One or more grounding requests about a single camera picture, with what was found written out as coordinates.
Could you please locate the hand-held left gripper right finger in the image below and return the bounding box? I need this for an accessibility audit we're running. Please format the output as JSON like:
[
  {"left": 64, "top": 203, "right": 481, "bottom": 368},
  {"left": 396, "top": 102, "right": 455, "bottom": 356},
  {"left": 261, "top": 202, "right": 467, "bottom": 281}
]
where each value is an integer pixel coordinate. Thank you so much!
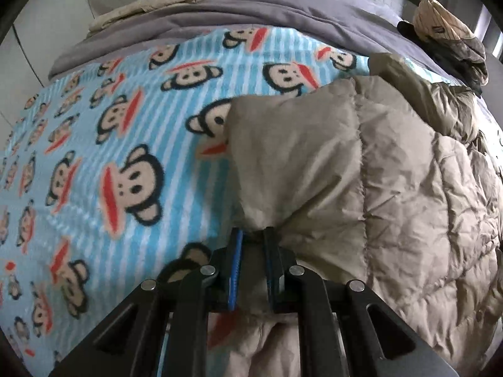
[{"left": 263, "top": 226, "right": 458, "bottom": 377}]

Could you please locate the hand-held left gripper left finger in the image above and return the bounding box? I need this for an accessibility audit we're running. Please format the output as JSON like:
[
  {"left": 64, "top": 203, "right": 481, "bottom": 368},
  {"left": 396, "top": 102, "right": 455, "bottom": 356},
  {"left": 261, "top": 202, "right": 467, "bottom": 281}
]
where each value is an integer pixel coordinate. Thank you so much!
[{"left": 49, "top": 227, "right": 245, "bottom": 377}]

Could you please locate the khaki puffer jacket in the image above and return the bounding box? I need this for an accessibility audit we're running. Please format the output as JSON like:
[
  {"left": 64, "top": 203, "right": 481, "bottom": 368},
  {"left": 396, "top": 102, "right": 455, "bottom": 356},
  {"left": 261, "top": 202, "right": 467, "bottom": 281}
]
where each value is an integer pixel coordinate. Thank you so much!
[{"left": 208, "top": 53, "right": 503, "bottom": 377}]

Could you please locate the pile of folded clothes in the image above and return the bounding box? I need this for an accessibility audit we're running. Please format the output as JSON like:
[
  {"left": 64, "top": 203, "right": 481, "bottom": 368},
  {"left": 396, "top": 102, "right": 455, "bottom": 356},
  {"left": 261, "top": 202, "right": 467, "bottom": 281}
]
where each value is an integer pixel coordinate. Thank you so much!
[{"left": 397, "top": 19, "right": 489, "bottom": 96}]

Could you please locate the blue monkey print blanket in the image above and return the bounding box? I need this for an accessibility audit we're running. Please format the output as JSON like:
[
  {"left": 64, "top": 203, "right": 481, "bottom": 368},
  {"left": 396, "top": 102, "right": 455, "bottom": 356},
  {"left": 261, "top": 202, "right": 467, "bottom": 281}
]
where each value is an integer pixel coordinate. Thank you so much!
[{"left": 0, "top": 25, "right": 503, "bottom": 377}]

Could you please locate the purple grey duvet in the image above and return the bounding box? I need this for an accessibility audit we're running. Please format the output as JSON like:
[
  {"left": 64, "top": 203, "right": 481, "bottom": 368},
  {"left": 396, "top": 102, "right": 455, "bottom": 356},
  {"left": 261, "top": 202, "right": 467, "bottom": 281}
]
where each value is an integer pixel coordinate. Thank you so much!
[{"left": 48, "top": 0, "right": 445, "bottom": 83}]

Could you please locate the beige folded garment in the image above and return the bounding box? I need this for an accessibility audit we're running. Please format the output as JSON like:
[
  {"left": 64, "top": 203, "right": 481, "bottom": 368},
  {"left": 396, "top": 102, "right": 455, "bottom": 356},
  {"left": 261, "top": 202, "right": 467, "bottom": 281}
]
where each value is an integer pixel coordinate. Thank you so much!
[{"left": 88, "top": 0, "right": 211, "bottom": 34}]

